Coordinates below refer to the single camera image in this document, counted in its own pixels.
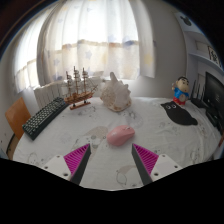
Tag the pink computer mouse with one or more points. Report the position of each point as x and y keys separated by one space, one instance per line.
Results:
x=120 y=135

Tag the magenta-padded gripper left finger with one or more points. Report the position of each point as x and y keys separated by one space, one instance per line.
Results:
x=76 y=158

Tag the cartoon boy figurine clock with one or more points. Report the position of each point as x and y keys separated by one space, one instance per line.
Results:
x=181 y=91

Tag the white printed tablecloth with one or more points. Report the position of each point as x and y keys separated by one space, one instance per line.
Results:
x=80 y=130

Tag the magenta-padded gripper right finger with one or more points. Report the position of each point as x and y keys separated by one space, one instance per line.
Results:
x=147 y=158

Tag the large white conch shell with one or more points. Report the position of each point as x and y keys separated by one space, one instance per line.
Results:
x=116 y=95

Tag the black computer monitor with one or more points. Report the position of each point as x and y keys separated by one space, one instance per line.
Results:
x=215 y=91

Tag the black router with antennas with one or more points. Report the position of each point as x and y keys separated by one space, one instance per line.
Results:
x=199 y=101

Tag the small black box device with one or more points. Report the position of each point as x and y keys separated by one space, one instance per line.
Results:
x=213 y=117

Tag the white star-print curtain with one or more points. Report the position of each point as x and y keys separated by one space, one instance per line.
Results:
x=96 y=50

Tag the white wall shelf unit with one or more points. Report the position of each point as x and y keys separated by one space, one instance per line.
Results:
x=200 y=50

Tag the black computer keyboard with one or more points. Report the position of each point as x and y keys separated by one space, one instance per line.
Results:
x=43 y=118

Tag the wooden model sailing ship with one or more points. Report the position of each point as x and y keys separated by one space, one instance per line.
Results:
x=78 y=96

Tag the black cat-shaped mouse pad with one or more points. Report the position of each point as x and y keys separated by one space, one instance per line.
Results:
x=178 y=115

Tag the flat red box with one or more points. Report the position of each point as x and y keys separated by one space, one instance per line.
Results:
x=221 y=140

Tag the wooden chair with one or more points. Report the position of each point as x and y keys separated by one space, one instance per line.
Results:
x=16 y=116

